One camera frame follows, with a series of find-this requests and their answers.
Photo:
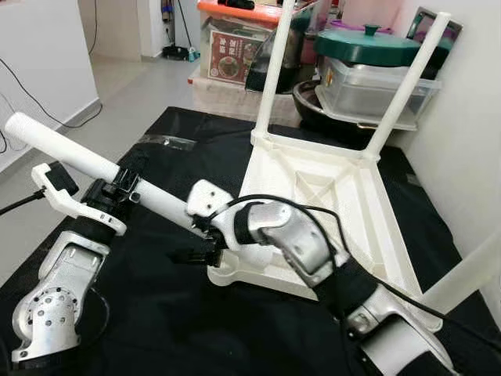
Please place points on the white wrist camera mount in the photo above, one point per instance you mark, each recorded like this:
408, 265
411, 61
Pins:
59, 188
207, 196

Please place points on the beige cloth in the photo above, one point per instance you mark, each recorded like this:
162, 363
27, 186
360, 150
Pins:
227, 98

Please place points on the black tablecloth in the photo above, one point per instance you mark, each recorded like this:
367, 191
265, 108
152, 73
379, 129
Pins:
156, 313

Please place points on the dark printed carton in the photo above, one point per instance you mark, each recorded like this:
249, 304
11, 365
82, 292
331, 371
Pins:
434, 27

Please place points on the black wok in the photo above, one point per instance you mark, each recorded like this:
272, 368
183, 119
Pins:
313, 117

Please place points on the glossy black bag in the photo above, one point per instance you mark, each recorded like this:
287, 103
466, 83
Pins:
293, 59

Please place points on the green pot lid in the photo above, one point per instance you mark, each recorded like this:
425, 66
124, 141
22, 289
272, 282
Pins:
368, 47

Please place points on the floor mop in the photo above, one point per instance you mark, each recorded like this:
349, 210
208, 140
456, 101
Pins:
178, 53

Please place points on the clear plastic container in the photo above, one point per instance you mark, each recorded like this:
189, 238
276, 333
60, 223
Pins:
368, 90

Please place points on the clear tape strip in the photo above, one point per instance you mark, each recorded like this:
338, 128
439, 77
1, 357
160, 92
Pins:
166, 142

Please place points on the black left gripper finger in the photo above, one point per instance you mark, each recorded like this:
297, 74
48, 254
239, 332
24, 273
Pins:
135, 166

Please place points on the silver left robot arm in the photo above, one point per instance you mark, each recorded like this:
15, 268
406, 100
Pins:
63, 282

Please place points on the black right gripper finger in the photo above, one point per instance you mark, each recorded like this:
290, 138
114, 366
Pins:
188, 254

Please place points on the small black object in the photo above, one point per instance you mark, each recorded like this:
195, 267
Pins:
235, 4

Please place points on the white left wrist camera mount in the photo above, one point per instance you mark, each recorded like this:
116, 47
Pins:
59, 188

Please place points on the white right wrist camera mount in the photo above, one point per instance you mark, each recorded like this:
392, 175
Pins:
207, 196

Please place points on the white plastic table top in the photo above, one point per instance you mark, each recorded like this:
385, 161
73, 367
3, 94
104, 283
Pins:
344, 196

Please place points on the pink storage box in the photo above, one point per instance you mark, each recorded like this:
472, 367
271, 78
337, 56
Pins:
376, 12

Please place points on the clear box with orange lid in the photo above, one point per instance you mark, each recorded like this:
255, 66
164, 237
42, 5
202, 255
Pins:
231, 51

